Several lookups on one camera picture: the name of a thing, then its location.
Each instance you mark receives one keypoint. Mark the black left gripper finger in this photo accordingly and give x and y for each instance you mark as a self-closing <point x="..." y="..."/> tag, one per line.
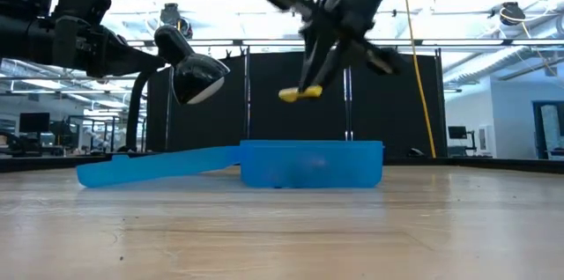
<point x="128" y="60"/>

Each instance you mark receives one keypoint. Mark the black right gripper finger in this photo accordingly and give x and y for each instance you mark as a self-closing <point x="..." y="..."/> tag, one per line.
<point x="332" y="62"/>
<point x="317" y="46"/>

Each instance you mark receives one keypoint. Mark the yellow highlighter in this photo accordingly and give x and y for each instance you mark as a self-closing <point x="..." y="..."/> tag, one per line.
<point x="299" y="93"/>

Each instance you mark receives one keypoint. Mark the blue translucent supply box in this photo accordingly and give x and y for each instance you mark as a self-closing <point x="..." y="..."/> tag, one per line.
<point x="308" y="163"/>

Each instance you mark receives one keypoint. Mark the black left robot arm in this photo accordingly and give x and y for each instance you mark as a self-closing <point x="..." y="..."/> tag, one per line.
<point x="22" y="33"/>

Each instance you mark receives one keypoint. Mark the black ceiling spotlight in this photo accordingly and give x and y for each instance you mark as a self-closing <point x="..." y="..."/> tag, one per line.
<point x="512" y="12"/>
<point x="172" y="13"/>

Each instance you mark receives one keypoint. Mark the black desk lamp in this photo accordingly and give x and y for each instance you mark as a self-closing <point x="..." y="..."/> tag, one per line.
<point x="194" y="77"/>

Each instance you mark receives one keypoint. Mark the black partition panel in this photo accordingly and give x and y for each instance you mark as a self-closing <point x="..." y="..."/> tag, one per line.
<point x="273" y="117"/>
<point x="229" y="117"/>
<point x="396" y="112"/>

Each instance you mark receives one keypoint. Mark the small black computer monitor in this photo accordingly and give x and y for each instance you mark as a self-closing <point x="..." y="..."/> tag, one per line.
<point x="457" y="132"/>

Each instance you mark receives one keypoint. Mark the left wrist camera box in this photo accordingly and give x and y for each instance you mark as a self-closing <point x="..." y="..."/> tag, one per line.
<point x="83" y="2"/>

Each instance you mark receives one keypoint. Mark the silver panel post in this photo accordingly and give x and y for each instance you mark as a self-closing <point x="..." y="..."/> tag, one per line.
<point x="347" y="112"/>

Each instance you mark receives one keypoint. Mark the grey metal frame crossbar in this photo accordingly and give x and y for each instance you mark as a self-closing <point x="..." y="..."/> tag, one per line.
<point x="484" y="42"/>

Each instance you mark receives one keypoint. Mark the teal door frame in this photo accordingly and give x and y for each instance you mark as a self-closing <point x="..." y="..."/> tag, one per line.
<point x="548" y="130"/>

